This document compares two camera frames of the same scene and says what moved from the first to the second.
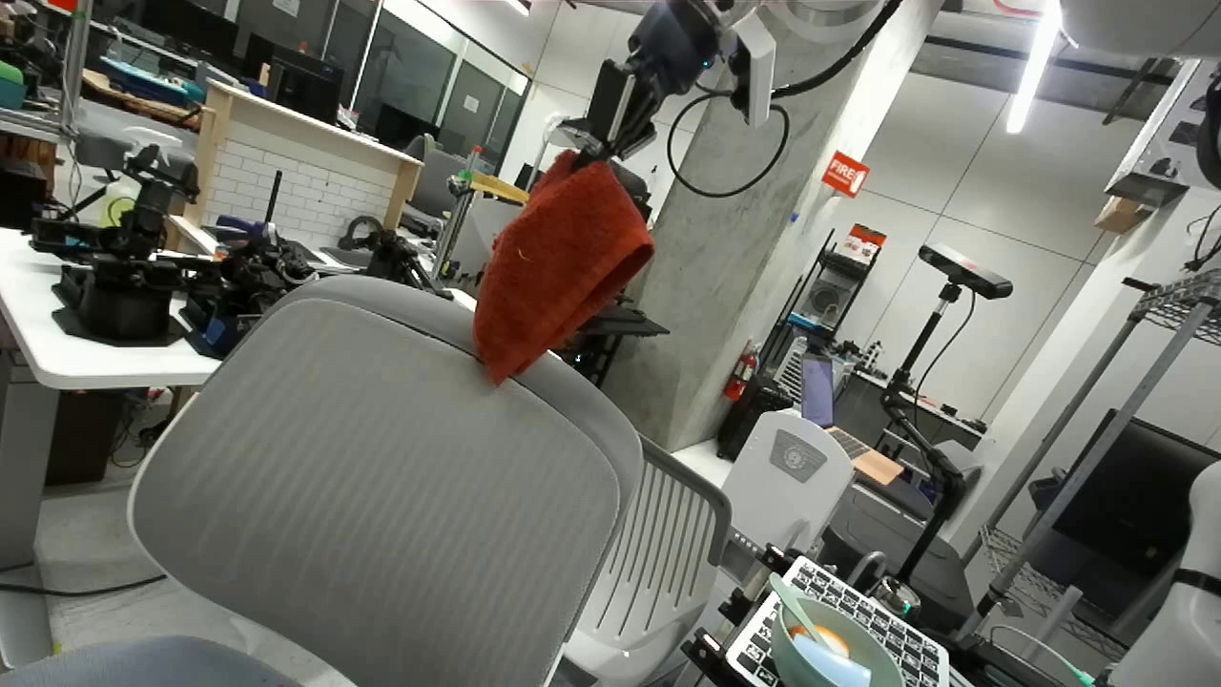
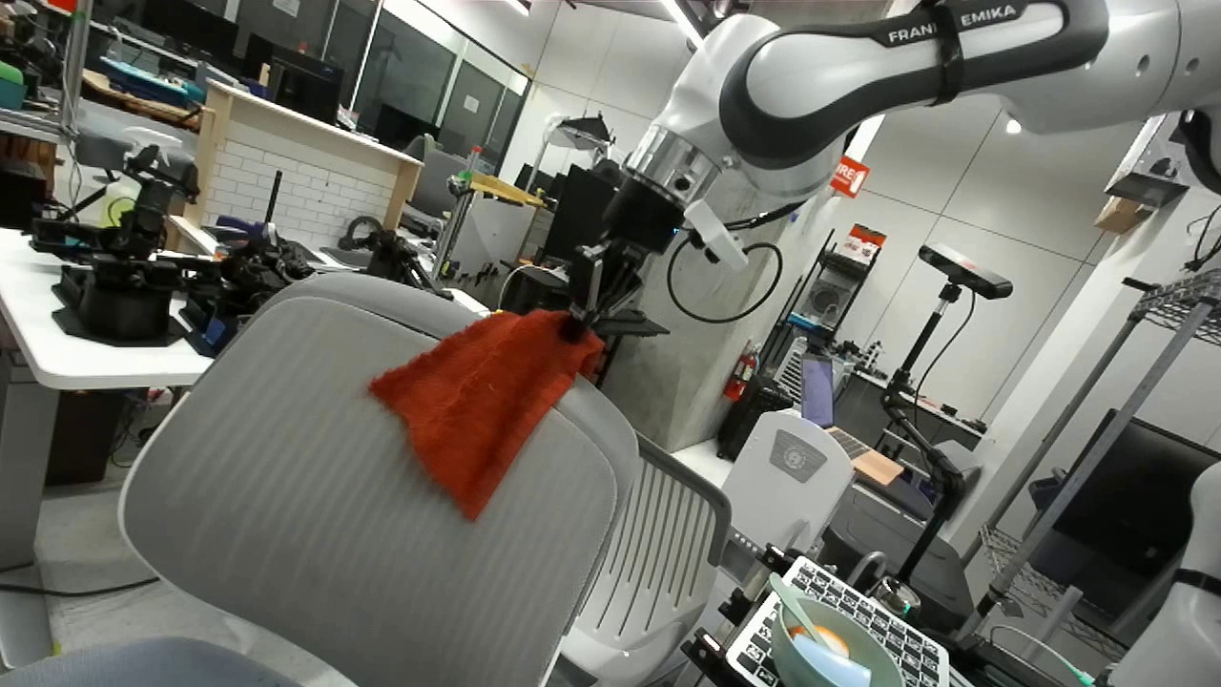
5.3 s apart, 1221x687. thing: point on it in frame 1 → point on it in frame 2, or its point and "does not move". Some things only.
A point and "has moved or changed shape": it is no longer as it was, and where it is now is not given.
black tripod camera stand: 955,278 does not move
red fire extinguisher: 734,391 does not move
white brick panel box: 281,166 does not move
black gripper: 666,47 → 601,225
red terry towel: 565,251 has moved or changed shape
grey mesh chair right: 338,489 does not move
